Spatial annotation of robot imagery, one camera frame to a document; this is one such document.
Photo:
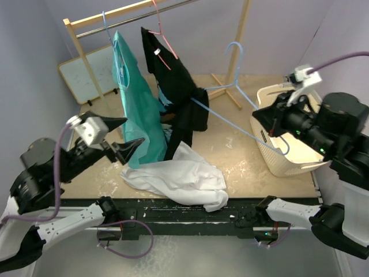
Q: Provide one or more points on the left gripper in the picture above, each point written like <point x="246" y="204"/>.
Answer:
<point x="124" y="150"/>

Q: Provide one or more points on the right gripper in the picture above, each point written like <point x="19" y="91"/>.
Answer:
<point x="273" y="118"/>

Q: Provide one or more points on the teal t shirt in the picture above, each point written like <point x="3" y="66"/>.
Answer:
<point x="141" y="110"/>

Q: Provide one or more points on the black t shirt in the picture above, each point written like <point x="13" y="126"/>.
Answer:
<point x="182" y="104"/>

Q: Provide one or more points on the blue hanger of teal shirt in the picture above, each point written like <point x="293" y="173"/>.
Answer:
<point x="118" y="70"/>

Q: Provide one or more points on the white t shirt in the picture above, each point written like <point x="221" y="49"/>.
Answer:
<point x="187" y="179"/>

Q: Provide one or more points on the pink hanger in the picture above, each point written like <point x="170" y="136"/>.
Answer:
<point x="162" y="37"/>

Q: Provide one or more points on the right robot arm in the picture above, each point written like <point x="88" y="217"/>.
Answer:
<point x="335" y="132"/>

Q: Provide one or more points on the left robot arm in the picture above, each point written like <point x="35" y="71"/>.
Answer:
<point x="29" y="224"/>

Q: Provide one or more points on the cream laundry basket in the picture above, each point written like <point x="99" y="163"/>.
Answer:
<point x="300" y="158"/>

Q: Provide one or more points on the small whiteboard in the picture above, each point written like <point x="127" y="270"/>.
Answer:
<point x="78" y="80"/>

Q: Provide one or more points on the wooden clothes rack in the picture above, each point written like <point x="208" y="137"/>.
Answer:
<point x="85" y="22"/>

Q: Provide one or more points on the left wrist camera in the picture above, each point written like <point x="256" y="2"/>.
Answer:
<point x="92" y="131"/>

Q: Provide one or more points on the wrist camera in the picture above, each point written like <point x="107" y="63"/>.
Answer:
<point x="303" y="82"/>
<point x="92" y="131"/>

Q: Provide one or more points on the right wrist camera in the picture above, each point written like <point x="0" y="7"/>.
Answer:
<point x="303" y="82"/>

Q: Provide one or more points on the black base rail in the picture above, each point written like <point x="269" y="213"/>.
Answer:
<point x="166" y="217"/>

